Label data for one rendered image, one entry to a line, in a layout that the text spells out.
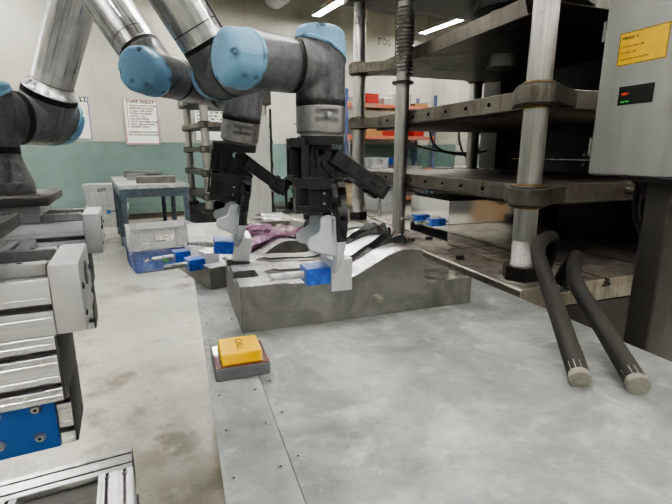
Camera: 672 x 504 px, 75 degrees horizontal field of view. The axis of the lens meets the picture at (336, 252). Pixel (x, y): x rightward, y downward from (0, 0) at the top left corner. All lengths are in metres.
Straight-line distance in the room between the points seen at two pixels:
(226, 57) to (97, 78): 7.64
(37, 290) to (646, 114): 1.16
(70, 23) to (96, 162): 7.01
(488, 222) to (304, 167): 1.13
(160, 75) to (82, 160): 7.35
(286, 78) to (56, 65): 0.67
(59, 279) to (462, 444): 0.52
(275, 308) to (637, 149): 0.86
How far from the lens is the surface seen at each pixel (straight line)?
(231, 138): 0.89
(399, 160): 1.85
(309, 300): 0.84
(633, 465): 0.61
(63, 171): 8.17
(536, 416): 0.64
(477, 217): 1.66
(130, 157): 8.17
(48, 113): 1.21
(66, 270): 0.63
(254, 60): 0.61
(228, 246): 0.95
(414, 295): 0.93
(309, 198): 0.66
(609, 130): 1.24
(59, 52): 1.19
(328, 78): 0.67
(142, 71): 0.82
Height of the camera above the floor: 1.13
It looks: 13 degrees down
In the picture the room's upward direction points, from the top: straight up
